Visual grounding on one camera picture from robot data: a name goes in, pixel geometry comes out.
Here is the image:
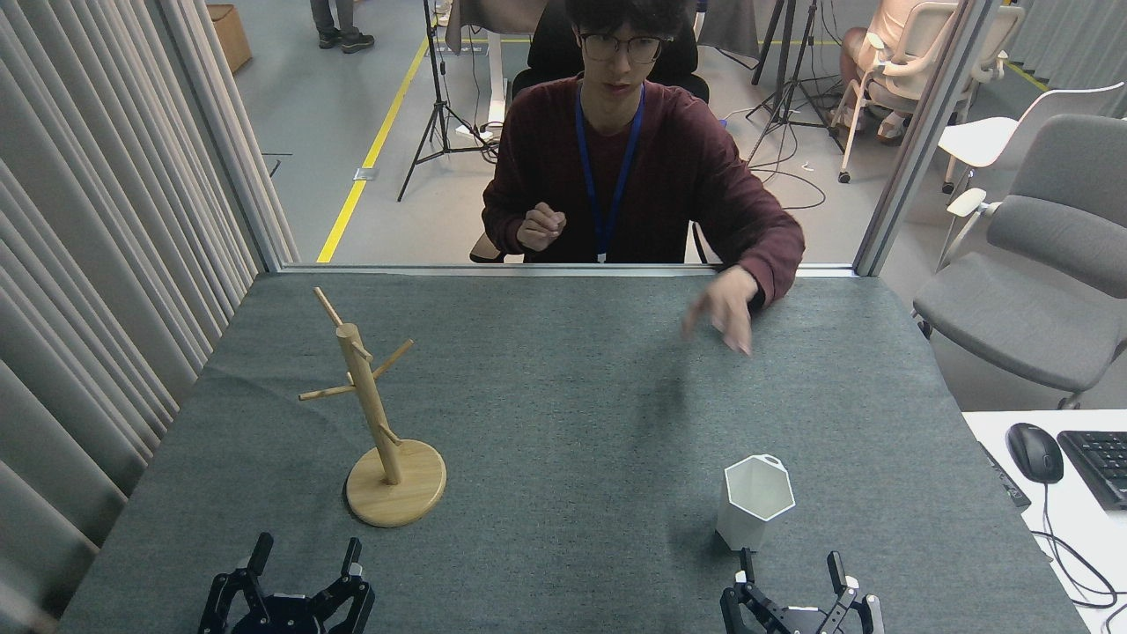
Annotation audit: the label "white background table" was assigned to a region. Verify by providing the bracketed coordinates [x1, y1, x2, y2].
[443, 0, 551, 144]

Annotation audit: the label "grey felt table cover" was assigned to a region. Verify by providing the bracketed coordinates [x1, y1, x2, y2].
[57, 271, 1093, 634]

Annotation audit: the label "black flat bar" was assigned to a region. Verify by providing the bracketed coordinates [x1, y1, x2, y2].
[978, 440, 1032, 510]

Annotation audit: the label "person's right hand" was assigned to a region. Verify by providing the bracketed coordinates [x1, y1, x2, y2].
[517, 203, 568, 253]

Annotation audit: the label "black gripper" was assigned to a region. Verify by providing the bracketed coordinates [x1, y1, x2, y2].
[719, 548, 885, 634]
[198, 532, 377, 634]

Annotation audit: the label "white wheeled office chair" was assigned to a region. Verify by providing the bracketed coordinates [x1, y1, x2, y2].
[836, 0, 1028, 184]

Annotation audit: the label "person's left hand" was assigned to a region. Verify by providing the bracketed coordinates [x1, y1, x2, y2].
[682, 265, 760, 358]

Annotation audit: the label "black keyboard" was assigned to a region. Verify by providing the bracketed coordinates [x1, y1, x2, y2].
[1056, 430, 1127, 512]

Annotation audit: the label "white hexagonal cup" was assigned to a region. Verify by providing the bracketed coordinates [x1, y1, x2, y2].
[715, 453, 797, 553]

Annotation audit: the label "pleated grey curtain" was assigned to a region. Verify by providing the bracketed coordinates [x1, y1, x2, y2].
[1004, 0, 1127, 121]
[0, 0, 301, 634]

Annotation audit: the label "seated background person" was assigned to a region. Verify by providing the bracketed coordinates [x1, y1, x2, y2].
[838, 0, 945, 147]

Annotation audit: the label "white plastic chair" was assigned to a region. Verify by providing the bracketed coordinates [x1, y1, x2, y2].
[937, 82, 1126, 195]

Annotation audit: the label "white desk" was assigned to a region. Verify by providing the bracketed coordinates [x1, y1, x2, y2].
[961, 409, 1127, 634]

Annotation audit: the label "blue lanyard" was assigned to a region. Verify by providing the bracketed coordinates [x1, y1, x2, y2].
[574, 81, 647, 264]

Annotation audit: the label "black floor cable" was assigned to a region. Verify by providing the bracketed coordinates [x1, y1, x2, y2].
[713, 101, 830, 212]

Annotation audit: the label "wooden cup rack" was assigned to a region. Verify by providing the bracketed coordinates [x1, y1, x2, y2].
[298, 286, 447, 528]

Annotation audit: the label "grey upholstered chair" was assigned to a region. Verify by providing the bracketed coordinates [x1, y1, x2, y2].
[912, 113, 1127, 411]

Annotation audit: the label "cardboard box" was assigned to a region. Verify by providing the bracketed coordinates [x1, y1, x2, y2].
[206, 4, 254, 75]

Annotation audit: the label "black computer mouse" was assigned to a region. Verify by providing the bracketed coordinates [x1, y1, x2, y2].
[1005, 423, 1065, 485]

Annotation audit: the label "black mouse cable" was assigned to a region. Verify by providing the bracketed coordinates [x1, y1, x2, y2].
[1030, 482, 1120, 611]

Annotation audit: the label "silver table rail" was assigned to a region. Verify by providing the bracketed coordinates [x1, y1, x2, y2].
[264, 262, 860, 280]

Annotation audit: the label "black-rimmed glasses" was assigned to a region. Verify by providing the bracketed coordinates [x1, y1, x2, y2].
[578, 32, 675, 65]

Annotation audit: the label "black tripod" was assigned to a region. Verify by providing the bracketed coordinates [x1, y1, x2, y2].
[744, 0, 843, 168]
[397, 0, 499, 203]

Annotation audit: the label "black office chair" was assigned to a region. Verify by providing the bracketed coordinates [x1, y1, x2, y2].
[469, 0, 711, 265]

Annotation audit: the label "standing background person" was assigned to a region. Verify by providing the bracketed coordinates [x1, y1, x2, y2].
[309, 0, 377, 55]

